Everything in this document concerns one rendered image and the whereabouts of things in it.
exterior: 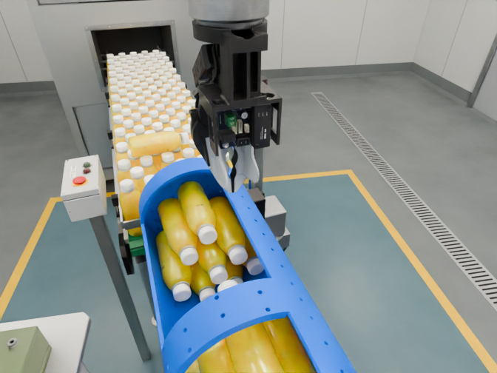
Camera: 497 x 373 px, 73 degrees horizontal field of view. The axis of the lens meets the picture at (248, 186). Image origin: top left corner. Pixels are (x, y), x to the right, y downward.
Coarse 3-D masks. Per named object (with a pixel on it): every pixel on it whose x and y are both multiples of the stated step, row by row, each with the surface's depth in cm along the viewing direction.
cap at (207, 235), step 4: (204, 228) 72; (208, 228) 72; (212, 228) 73; (200, 232) 72; (204, 232) 71; (208, 232) 72; (212, 232) 72; (216, 232) 73; (200, 236) 72; (204, 236) 72; (208, 236) 72; (212, 236) 73; (216, 236) 73; (200, 240) 72; (204, 240) 73; (208, 240) 73; (212, 240) 73
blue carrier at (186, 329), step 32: (192, 160) 82; (160, 192) 85; (224, 192) 92; (160, 224) 91; (256, 224) 67; (160, 288) 75; (256, 288) 52; (288, 288) 55; (160, 320) 61; (192, 320) 50; (224, 320) 48; (256, 320) 48; (320, 320) 53; (192, 352) 47; (320, 352) 46
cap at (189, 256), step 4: (188, 248) 75; (192, 248) 75; (184, 252) 74; (188, 252) 74; (192, 252) 74; (196, 252) 74; (180, 256) 75; (184, 256) 73; (188, 256) 74; (192, 256) 74; (196, 256) 75; (184, 260) 74; (188, 260) 74; (192, 260) 75; (196, 260) 75; (184, 264) 75; (188, 264) 75
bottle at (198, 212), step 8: (184, 184) 85; (192, 184) 84; (184, 192) 82; (192, 192) 81; (200, 192) 82; (184, 200) 80; (192, 200) 79; (200, 200) 79; (208, 200) 81; (184, 208) 79; (192, 208) 76; (200, 208) 76; (208, 208) 77; (184, 216) 80; (192, 216) 75; (200, 216) 74; (208, 216) 75; (192, 224) 74; (200, 224) 74; (208, 224) 73; (216, 224) 76
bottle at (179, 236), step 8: (168, 200) 85; (176, 200) 86; (160, 208) 85; (168, 208) 83; (176, 208) 83; (160, 216) 84; (168, 216) 81; (176, 216) 81; (168, 224) 80; (176, 224) 78; (184, 224) 79; (168, 232) 78; (176, 232) 77; (184, 232) 77; (192, 232) 78; (168, 240) 78; (176, 240) 76; (184, 240) 76; (192, 240) 76; (176, 248) 76; (184, 248) 75
